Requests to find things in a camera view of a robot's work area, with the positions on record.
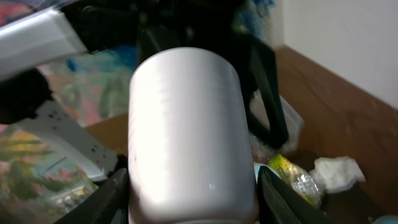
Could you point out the white tissue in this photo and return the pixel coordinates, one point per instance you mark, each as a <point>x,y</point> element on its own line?
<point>338,174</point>

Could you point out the yellow snack wrapper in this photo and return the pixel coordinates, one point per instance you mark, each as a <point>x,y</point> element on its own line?
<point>299,179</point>

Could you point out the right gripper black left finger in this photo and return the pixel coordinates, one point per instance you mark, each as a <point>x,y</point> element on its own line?
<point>107,205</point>

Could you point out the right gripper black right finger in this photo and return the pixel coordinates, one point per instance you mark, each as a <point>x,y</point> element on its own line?
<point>280,204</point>

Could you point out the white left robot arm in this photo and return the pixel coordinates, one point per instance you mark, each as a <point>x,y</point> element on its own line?
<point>58,29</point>

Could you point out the pink cup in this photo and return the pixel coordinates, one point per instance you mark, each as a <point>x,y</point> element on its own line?
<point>189,158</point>

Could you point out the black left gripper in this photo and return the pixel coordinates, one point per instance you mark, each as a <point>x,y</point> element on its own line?
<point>154,26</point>

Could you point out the clear plastic bin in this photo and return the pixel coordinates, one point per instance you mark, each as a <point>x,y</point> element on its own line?
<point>293,121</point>

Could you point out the light blue cup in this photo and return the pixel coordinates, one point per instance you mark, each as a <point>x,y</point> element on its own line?
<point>260,168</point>

